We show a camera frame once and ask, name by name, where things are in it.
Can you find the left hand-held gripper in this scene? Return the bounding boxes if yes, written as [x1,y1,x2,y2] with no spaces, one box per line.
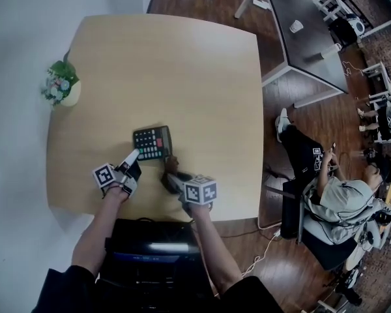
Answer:
[92,148,143,197]

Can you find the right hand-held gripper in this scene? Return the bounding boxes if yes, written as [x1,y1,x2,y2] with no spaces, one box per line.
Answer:
[167,173,218,213]

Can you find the black calculator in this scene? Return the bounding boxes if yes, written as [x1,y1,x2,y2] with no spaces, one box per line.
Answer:
[132,125,174,162]

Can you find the person's left forearm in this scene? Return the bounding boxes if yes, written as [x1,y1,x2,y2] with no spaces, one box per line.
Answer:
[72,197,128,275]

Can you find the person's right forearm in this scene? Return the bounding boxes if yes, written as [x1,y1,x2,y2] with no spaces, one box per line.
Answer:
[188,203,244,298]

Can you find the person's left hand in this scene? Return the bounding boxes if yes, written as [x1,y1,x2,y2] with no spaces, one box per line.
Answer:
[102,185,132,204]

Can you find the black chest rig with screen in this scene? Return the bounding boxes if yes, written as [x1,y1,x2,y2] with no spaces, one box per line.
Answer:
[97,218,212,306]

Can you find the flowers in cream pot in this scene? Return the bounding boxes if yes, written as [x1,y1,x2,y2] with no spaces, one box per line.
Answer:
[40,50,83,109]

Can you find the black bag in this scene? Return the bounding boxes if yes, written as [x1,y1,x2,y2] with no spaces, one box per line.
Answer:
[280,179,306,240]

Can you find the person's black shirt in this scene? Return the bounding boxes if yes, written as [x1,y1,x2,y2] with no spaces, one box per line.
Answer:
[31,265,284,313]

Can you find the grey office chair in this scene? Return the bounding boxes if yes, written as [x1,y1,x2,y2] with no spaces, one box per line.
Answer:
[298,200,391,272]

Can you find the white cylindrical bottle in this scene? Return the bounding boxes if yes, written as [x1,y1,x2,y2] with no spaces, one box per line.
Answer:
[319,42,342,60]

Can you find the dark table with white legs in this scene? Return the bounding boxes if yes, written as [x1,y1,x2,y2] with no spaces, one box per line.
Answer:
[234,0,349,109]

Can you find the black chair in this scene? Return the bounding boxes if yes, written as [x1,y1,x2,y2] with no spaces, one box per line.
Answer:
[328,17,359,47]

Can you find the white and black backpack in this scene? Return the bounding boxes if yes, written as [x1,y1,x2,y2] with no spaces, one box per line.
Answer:
[347,14,366,35]

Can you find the white cable with plug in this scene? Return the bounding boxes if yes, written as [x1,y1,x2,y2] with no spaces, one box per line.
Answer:
[240,228,281,278]

